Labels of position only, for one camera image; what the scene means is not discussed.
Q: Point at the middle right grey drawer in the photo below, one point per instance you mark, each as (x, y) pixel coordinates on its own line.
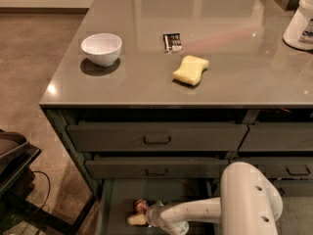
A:
(282, 167)

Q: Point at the red coke can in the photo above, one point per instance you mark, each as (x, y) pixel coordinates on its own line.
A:
(141, 206)

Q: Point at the top right grey drawer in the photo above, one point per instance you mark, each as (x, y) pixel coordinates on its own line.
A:
(279, 137)

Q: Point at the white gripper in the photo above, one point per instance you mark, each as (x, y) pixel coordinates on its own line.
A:
(153, 213)

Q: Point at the white ceramic bowl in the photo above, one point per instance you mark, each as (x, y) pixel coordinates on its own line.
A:
(102, 49)

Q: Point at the white plastic canister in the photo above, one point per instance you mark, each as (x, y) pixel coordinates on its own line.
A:
(299, 33)

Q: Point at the open bottom left drawer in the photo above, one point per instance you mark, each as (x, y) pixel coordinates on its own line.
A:
(119, 196)

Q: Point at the black chair base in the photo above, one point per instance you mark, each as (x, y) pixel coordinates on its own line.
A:
(16, 155)

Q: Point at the grey counter cabinet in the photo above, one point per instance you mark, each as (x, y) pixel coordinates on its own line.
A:
(253, 77)

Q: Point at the yellow sponge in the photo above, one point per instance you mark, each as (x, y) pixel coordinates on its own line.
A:
(190, 70)

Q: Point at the middle left grey drawer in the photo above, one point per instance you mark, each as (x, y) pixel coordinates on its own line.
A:
(155, 167)

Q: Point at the top left grey drawer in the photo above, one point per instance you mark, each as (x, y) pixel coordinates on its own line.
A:
(156, 136)

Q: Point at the small black snack packet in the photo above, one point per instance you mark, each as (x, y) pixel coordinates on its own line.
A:
(172, 42)

